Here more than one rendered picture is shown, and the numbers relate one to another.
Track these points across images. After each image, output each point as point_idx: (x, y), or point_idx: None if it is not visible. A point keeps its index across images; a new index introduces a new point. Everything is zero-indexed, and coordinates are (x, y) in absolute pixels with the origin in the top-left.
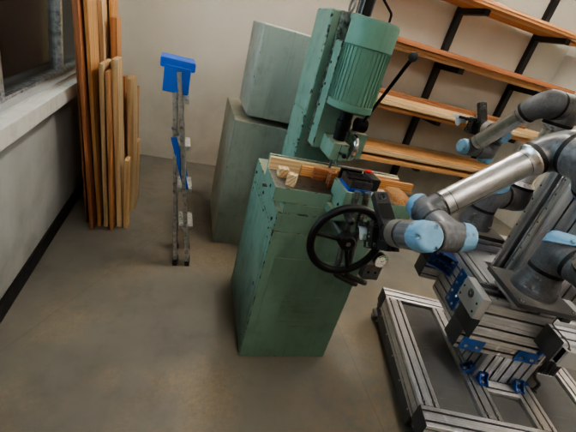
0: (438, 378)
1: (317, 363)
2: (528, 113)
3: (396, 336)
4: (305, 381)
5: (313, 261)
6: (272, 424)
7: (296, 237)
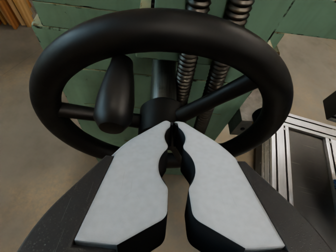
0: None
1: (180, 182)
2: None
3: (270, 176)
4: None
5: (91, 155)
6: None
7: (103, 75)
